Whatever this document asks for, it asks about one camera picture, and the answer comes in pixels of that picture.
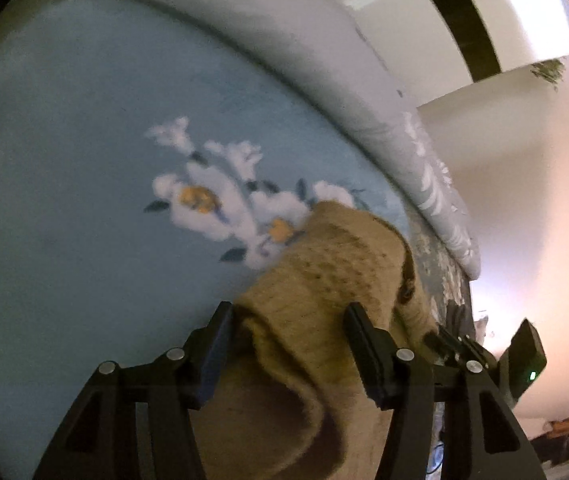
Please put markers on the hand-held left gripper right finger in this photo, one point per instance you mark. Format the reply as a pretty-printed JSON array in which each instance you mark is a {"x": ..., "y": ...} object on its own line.
[{"x": 367, "y": 355}]

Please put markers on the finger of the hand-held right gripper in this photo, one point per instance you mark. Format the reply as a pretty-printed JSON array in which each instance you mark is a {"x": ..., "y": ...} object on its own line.
[{"x": 445, "y": 345}]

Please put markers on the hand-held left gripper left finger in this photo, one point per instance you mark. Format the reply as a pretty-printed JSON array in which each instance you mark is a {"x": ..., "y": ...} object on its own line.
[{"x": 213, "y": 355}]

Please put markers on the tan knitted sweater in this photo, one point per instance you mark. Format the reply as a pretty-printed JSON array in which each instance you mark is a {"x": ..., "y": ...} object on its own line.
[{"x": 314, "y": 320}]

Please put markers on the brown bag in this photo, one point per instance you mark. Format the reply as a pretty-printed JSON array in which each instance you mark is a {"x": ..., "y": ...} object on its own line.
[{"x": 564, "y": 435}]

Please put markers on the grey floral quilt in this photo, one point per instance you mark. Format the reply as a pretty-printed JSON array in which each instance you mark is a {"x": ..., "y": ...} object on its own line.
[{"x": 434, "y": 180}]

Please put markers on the blue floral bedsheet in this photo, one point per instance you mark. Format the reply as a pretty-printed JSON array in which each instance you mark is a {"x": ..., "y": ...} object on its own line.
[{"x": 74, "y": 200}]

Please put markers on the green leaf wall decal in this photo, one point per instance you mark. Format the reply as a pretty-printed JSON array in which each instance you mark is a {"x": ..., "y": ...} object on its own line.
[{"x": 547, "y": 72}]

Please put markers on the black door frame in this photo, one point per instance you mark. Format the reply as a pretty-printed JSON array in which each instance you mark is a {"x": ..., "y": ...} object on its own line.
[{"x": 464, "y": 15}]

